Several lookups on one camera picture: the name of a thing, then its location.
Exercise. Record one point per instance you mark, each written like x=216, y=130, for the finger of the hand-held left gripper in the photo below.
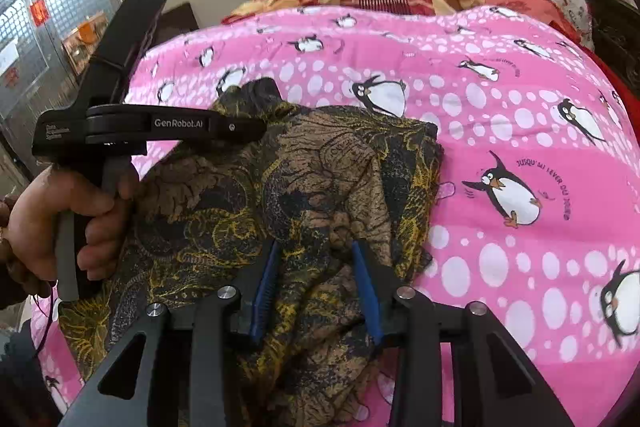
x=240, y=124

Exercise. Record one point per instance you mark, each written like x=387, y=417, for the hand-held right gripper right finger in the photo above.
x=367, y=287

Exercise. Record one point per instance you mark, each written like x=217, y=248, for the person's left hand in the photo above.
x=40, y=217

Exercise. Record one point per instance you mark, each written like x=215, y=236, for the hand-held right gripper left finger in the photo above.
x=265, y=287

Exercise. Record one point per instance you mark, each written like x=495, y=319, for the person's left forearm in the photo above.
x=15, y=287

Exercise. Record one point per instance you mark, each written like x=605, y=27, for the brown floral patterned garment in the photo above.
x=310, y=167

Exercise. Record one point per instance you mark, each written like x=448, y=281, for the pink penguin print blanket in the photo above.
x=500, y=257

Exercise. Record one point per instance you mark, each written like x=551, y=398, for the dark wooden cabinet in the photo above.
x=180, y=24

